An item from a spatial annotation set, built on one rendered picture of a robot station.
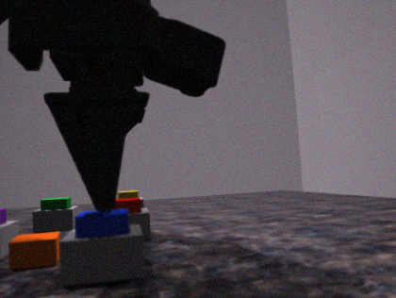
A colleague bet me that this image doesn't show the green button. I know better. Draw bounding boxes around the green button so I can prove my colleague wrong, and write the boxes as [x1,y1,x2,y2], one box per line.
[32,197,79,232]

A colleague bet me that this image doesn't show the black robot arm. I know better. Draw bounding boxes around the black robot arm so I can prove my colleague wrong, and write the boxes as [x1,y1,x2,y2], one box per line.
[0,0,226,97]

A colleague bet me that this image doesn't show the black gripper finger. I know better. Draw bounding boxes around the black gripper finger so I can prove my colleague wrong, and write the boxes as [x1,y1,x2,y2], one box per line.
[124,109,145,139]
[43,91,150,212]

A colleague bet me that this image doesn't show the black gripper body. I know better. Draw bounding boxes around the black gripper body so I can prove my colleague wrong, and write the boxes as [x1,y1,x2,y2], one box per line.
[8,0,160,92]

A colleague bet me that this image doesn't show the orange block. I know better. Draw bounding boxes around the orange block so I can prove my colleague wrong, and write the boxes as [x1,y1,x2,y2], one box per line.
[8,232,60,270]

